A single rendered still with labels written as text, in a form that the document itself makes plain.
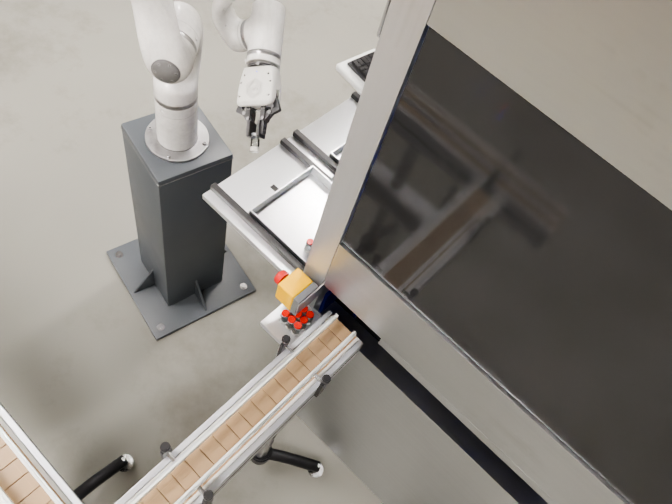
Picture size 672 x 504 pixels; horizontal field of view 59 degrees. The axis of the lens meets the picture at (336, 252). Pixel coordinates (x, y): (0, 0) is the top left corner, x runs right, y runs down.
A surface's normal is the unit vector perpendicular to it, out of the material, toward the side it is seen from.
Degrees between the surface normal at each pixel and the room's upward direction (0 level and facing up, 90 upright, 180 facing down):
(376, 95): 90
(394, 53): 90
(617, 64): 90
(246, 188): 0
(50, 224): 0
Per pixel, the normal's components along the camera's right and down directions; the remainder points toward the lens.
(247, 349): 0.20, -0.51
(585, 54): -0.66, 0.56
